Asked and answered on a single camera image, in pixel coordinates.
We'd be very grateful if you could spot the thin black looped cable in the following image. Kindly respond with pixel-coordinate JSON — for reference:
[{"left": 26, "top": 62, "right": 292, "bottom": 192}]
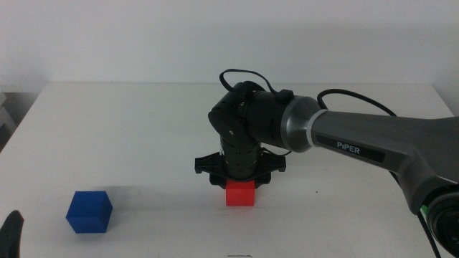
[{"left": 219, "top": 68, "right": 295, "bottom": 105}]

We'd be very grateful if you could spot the blue cube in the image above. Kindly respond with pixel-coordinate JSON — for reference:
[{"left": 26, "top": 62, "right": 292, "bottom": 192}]
[{"left": 65, "top": 190, "right": 114, "bottom": 234}]

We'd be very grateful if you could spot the red cube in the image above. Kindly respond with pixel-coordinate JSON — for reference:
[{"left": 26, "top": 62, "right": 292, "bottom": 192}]
[{"left": 225, "top": 179, "right": 256, "bottom": 207}]

